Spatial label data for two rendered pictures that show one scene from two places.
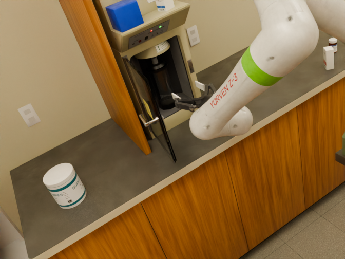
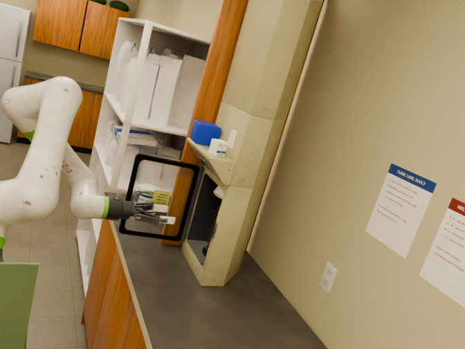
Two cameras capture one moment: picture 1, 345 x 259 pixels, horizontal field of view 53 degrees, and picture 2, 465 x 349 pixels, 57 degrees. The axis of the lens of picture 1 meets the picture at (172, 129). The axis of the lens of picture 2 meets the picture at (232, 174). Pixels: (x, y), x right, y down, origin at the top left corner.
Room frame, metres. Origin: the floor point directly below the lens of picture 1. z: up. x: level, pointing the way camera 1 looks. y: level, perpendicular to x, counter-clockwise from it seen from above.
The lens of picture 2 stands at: (1.30, -1.85, 1.88)
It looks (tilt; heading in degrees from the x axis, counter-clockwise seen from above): 14 degrees down; 82
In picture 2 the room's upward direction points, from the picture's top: 16 degrees clockwise
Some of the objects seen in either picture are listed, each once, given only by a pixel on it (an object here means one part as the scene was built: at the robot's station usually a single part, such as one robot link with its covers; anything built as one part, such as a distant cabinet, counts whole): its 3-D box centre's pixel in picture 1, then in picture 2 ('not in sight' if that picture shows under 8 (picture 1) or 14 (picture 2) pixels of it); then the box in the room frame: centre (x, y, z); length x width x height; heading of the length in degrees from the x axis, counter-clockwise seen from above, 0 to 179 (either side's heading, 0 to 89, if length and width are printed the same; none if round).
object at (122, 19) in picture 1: (124, 15); (205, 133); (1.39, 0.03, 1.55); 0.10 x 0.10 x 0.09; 19
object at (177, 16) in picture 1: (154, 28); (207, 160); (1.42, -0.06, 1.46); 0.32 x 0.11 x 0.10; 109
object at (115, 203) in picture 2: not in sight; (113, 208); (1.10, -0.19, 1.20); 0.09 x 0.06 x 0.12; 109
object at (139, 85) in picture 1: (149, 110); (159, 199); (1.26, 0.06, 1.19); 0.30 x 0.01 x 0.40; 12
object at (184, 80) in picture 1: (154, 74); (228, 220); (1.59, 0.00, 1.19); 0.26 x 0.24 x 0.35; 109
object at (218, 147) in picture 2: (164, 1); (218, 147); (1.45, -0.13, 1.54); 0.05 x 0.05 x 0.06; 35
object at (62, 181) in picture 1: (65, 185); not in sight; (1.19, 0.51, 1.01); 0.13 x 0.13 x 0.15
